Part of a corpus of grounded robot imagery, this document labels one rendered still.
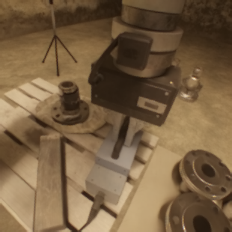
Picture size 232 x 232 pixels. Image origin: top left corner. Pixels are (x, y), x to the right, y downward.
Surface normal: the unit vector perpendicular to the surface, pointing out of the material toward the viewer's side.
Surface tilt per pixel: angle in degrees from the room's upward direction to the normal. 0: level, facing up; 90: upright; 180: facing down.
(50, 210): 0
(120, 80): 90
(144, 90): 90
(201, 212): 0
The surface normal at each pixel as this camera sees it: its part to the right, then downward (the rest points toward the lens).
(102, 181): 0.11, -0.73
